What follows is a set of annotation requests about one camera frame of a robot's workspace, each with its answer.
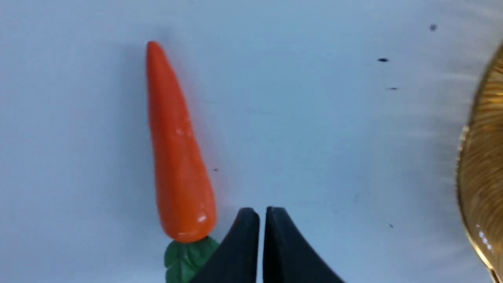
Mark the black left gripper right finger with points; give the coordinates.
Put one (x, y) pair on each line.
(287, 256)

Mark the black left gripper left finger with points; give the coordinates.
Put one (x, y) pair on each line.
(235, 260)

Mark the toy carrot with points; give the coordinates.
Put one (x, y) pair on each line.
(184, 194)

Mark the amber ribbed plastic plate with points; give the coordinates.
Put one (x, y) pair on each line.
(478, 176)

